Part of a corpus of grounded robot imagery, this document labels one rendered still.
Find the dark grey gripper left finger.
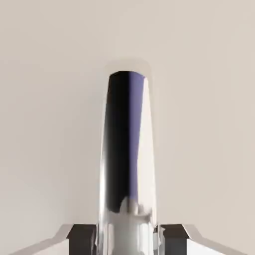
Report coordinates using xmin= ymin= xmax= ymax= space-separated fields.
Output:
xmin=8 ymin=224 xmax=99 ymax=255

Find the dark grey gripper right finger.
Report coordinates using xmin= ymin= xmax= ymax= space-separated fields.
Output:
xmin=153 ymin=224 xmax=248 ymax=255

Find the shiny curved metal handle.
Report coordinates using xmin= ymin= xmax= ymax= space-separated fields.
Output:
xmin=95 ymin=58 xmax=161 ymax=255

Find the beige painted drawer front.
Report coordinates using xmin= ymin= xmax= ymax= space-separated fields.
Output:
xmin=0 ymin=0 xmax=255 ymax=255

